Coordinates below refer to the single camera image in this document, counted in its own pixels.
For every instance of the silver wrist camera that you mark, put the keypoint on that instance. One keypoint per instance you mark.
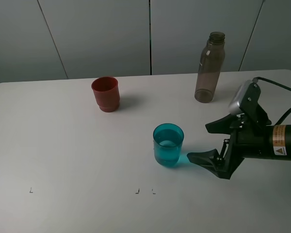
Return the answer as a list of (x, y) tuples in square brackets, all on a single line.
[(246, 101)]

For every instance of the red plastic cup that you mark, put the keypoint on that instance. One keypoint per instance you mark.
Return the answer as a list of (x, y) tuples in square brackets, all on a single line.
[(106, 93)]

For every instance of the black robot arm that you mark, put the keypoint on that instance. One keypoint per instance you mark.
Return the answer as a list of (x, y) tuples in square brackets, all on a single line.
[(271, 143)]

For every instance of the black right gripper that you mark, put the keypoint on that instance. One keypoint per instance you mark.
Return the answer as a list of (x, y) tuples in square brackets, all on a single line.
[(245, 141)]

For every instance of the brown transparent plastic bottle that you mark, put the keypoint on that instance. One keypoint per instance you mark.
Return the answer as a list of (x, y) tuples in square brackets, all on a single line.
[(211, 61)]

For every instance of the teal transparent plastic cup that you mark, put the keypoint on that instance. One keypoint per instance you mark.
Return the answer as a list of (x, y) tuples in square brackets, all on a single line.
[(167, 139)]

